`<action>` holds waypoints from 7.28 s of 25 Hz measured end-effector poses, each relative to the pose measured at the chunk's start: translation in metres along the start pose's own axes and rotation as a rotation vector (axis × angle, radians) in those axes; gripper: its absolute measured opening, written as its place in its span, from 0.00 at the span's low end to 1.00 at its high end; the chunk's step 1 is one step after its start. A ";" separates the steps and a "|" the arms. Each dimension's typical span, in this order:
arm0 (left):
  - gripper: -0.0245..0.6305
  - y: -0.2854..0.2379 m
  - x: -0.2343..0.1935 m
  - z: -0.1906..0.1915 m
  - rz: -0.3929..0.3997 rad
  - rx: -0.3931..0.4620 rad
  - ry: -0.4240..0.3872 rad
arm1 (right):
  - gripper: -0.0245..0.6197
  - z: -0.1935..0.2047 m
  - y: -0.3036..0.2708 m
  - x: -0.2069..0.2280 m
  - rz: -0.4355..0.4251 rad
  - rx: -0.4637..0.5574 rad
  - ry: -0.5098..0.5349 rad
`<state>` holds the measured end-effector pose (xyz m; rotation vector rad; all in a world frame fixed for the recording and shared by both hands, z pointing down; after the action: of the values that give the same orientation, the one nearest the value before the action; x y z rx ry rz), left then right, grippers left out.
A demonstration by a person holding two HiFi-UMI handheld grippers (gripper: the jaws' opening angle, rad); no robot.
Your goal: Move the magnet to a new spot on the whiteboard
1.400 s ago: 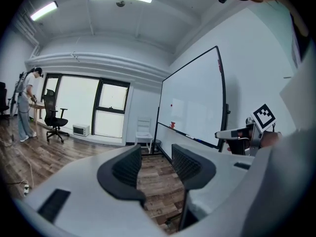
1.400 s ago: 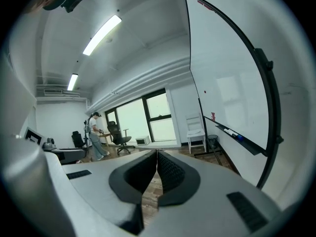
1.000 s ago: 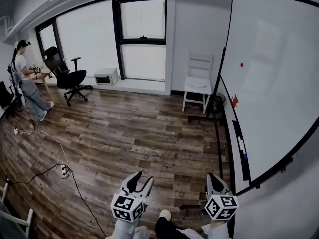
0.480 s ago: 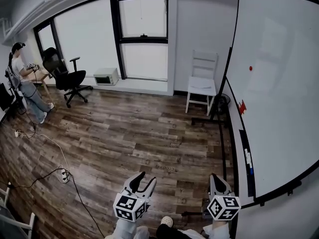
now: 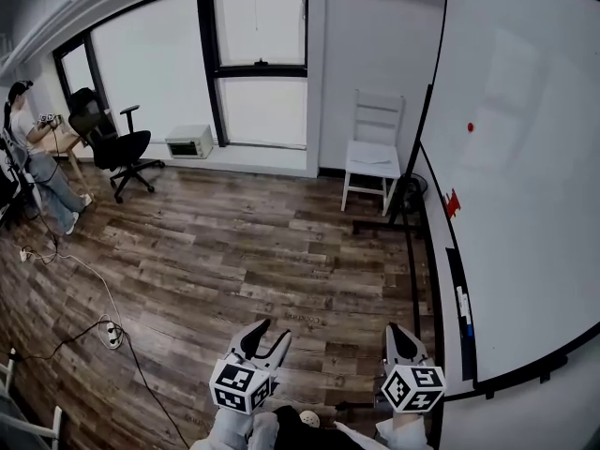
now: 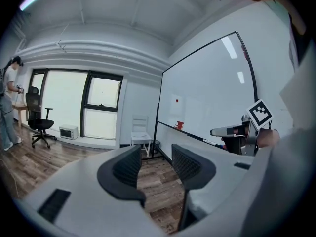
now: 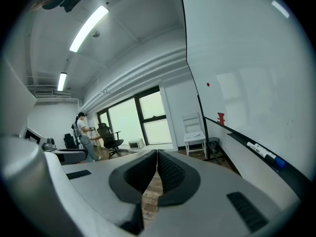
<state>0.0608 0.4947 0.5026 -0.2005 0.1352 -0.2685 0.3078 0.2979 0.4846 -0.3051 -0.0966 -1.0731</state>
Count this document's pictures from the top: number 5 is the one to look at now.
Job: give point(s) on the white wooden chair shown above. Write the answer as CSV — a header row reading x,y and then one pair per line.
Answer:
x,y
372,162

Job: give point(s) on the white toaster oven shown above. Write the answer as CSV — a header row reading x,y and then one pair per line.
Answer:
x,y
187,143

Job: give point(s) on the blue capped white marker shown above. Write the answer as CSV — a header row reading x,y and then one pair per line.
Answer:
x,y
468,328

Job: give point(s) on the white power strip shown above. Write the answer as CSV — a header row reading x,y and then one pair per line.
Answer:
x,y
112,335

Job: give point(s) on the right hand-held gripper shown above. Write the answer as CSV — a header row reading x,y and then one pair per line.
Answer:
x,y
412,389

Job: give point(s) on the black floor fan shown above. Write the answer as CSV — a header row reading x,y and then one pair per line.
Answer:
x,y
415,195

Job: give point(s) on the black office chair with armrests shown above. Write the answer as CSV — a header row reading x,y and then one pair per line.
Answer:
x,y
119,150

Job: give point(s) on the red patterned board eraser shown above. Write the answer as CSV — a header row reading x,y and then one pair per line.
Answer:
x,y
454,206

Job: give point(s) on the person's left forearm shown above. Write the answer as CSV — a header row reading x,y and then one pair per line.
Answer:
x,y
229,431

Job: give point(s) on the person's leg in black trousers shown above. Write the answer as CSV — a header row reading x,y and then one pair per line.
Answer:
x,y
300,436

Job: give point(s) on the person's cream shoe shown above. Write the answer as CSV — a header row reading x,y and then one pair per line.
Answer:
x,y
310,418

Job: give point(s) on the white frame table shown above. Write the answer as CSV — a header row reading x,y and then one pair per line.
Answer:
x,y
28,427

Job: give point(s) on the person's right forearm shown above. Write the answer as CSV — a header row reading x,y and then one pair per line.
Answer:
x,y
405,434

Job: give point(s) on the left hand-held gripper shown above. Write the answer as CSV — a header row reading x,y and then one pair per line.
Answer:
x,y
241,385

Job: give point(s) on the white marker pen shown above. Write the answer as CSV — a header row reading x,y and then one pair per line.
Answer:
x,y
462,300

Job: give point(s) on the whiteboard on black stand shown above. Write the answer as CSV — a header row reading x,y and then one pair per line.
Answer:
x,y
515,181

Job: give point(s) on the light wooden table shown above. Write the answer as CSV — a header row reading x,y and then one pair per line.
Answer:
x,y
65,144

